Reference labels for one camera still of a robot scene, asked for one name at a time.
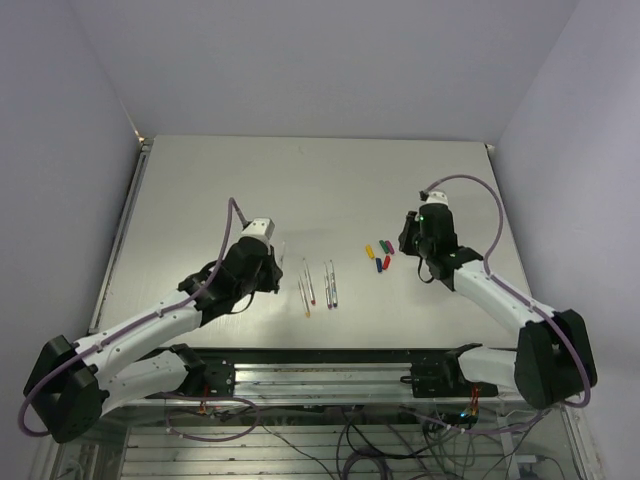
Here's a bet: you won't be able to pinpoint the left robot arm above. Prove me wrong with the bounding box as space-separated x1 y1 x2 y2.
23 233 282 444

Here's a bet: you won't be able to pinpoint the purple tipped pen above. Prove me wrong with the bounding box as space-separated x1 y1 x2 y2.
324 262 333 310

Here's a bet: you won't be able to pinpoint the yellow tipped pen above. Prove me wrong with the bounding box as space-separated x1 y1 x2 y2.
298 274 311 318

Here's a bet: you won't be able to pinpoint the blue tipped pen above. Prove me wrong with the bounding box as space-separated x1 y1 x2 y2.
329 260 339 309

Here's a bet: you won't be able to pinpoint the aluminium frame rail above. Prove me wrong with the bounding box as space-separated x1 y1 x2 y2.
112 360 523 405

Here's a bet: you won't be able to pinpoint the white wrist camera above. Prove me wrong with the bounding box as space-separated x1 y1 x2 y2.
419 189 449 206
241 218 275 247

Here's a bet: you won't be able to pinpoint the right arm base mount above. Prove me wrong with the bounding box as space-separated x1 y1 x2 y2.
400 343 498 398

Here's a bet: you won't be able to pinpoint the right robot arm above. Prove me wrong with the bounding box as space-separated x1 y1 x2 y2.
398 202 598 410

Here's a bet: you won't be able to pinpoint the red tipped pen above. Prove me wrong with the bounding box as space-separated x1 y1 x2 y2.
302 257 316 306

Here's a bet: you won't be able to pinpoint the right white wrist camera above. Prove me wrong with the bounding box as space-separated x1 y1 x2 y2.
419 189 449 206

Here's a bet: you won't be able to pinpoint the loose cables under table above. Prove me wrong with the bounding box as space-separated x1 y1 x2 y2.
159 397 551 480

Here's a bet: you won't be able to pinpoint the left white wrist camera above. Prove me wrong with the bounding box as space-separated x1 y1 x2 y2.
241 218 275 247

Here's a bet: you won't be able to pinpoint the green pen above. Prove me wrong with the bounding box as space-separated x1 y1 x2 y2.
278 241 286 271

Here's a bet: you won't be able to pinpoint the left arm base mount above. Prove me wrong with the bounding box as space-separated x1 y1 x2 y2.
169 344 235 398

